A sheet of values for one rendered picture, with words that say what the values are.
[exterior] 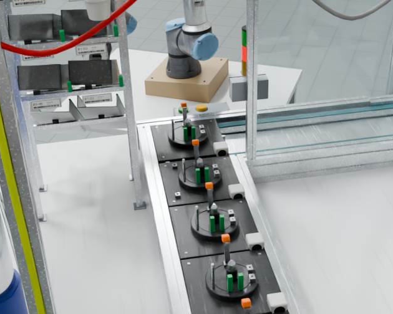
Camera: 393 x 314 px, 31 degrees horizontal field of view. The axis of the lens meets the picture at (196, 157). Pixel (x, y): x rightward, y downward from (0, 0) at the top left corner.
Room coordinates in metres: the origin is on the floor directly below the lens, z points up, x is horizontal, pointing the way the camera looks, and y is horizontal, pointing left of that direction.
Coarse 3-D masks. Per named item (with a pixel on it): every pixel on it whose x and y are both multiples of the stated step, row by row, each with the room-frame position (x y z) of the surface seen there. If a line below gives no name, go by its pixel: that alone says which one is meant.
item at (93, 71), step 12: (72, 60) 1.95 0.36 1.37; (84, 60) 1.95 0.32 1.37; (96, 60) 1.94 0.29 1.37; (108, 60) 1.94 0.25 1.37; (72, 72) 1.93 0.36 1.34; (84, 72) 1.93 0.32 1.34; (96, 72) 1.93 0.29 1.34; (108, 72) 1.93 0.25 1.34; (72, 84) 1.92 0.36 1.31; (84, 84) 1.92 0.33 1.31; (96, 84) 1.92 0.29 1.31; (108, 84) 1.91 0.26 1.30
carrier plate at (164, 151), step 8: (200, 120) 2.25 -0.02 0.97; (208, 120) 2.25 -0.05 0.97; (152, 128) 2.21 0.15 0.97; (160, 128) 2.20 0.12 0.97; (168, 128) 2.20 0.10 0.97; (208, 128) 2.19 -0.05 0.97; (216, 128) 2.19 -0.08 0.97; (152, 136) 2.17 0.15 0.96; (160, 136) 2.15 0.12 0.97; (208, 136) 2.14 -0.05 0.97; (216, 136) 2.13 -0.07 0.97; (160, 144) 2.10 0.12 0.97; (168, 144) 2.10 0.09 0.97; (208, 144) 2.09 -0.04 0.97; (160, 152) 2.05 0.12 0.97; (168, 152) 2.04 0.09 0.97; (176, 152) 2.04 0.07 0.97; (184, 152) 2.04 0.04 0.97; (192, 152) 2.04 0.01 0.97; (200, 152) 2.04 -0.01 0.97; (208, 152) 2.03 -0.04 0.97; (160, 160) 2.00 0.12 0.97; (168, 160) 2.00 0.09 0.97; (176, 160) 2.00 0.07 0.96
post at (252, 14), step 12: (252, 0) 1.99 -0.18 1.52; (252, 12) 1.99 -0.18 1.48; (252, 24) 2.00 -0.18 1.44; (252, 36) 2.00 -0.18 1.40; (252, 48) 2.00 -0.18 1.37; (252, 60) 2.00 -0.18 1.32; (252, 72) 2.00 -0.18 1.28; (252, 84) 2.00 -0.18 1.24; (252, 96) 2.00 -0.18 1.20; (252, 108) 2.00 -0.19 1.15; (252, 120) 2.00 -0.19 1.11; (252, 132) 2.00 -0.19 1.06; (252, 144) 2.00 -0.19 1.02; (252, 156) 2.00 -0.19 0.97
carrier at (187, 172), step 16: (192, 160) 1.99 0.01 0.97; (208, 160) 1.98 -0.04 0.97; (224, 160) 1.98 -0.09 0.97; (176, 176) 1.90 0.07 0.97; (192, 176) 1.87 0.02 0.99; (208, 176) 1.83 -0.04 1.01; (224, 176) 1.89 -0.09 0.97; (176, 192) 1.81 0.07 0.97; (192, 192) 1.81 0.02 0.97; (224, 192) 1.80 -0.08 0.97; (240, 192) 1.77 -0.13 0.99
